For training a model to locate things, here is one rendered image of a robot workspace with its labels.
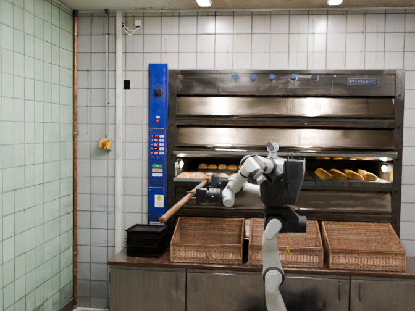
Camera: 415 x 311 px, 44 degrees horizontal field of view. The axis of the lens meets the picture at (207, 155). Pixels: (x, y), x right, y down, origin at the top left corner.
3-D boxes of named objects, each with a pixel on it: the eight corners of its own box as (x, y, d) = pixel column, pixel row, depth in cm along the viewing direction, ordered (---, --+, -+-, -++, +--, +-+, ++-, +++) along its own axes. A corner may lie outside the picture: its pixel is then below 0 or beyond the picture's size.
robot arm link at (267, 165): (265, 165, 288) (278, 168, 308) (251, 149, 293) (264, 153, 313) (251, 179, 291) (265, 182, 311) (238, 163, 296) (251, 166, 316)
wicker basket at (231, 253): (178, 247, 437) (178, 215, 436) (244, 250, 432) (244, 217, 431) (168, 262, 389) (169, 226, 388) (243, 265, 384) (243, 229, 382)
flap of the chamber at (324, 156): (173, 153, 421) (176, 156, 441) (397, 157, 401) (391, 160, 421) (173, 150, 421) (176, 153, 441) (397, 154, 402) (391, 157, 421)
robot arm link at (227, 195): (214, 197, 303) (233, 197, 302) (215, 185, 311) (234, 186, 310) (215, 211, 310) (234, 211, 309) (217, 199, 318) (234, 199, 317)
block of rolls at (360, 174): (314, 173, 498) (314, 168, 498) (364, 174, 493) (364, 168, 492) (320, 179, 438) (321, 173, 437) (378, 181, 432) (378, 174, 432)
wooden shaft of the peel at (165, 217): (165, 224, 226) (165, 217, 226) (158, 223, 227) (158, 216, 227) (207, 182, 396) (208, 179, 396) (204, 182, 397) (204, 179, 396)
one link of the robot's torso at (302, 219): (304, 231, 347) (305, 205, 347) (306, 234, 335) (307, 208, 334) (264, 229, 351) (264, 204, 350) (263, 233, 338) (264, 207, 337)
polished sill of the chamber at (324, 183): (176, 181, 443) (176, 176, 443) (390, 187, 423) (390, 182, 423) (175, 182, 437) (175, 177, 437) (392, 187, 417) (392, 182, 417)
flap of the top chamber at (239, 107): (176, 116, 434) (178, 95, 439) (394, 118, 414) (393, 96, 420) (175, 114, 430) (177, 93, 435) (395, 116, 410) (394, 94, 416)
